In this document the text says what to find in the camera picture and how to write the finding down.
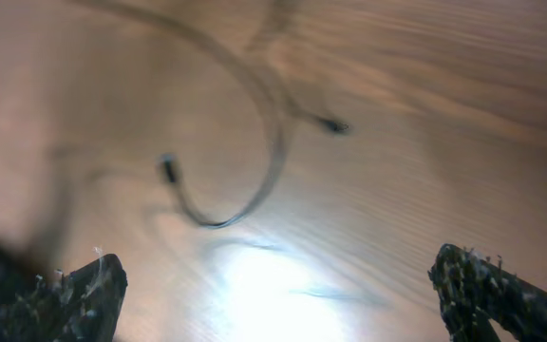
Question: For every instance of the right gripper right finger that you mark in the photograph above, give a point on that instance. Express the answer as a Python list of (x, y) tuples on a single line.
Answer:
[(473, 292)]

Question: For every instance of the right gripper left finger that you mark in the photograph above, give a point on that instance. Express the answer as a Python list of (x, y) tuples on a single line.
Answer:
[(85, 305)]

